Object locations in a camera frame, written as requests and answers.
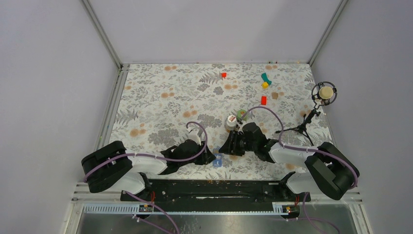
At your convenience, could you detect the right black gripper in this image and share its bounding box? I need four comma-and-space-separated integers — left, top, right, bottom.
218, 130, 257, 157

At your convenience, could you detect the white cap pill bottle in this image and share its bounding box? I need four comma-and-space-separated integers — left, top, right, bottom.
225, 115, 238, 131

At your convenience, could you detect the blue weekly pill organizer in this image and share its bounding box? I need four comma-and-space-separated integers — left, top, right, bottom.
212, 148, 223, 168

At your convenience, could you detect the green pill bottle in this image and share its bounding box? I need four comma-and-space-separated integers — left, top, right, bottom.
236, 109, 249, 121

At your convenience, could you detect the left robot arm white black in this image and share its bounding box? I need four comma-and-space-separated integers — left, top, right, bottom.
81, 139, 216, 200

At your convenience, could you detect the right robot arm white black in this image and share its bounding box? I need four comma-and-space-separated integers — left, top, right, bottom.
219, 122, 360, 201

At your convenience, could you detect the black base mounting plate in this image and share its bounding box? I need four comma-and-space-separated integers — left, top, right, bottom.
136, 179, 311, 212

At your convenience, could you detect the floral patterned table mat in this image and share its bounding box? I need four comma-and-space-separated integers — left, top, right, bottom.
107, 64, 332, 180

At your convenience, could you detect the red rectangular block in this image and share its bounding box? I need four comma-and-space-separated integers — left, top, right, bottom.
261, 96, 267, 106

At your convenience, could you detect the brown wooden block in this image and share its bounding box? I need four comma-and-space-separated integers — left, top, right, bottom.
271, 92, 279, 99

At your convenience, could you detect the teal curved block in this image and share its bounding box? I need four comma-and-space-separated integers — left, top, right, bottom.
261, 73, 272, 85

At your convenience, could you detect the microphone on tripod stand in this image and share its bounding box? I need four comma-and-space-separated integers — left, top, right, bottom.
284, 81, 338, 146

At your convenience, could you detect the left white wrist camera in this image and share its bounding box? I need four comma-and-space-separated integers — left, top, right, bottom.
188, 128, 203, 145

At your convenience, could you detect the slotted grey cable duct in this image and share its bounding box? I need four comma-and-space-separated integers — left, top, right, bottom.
84, 202, 300, 216

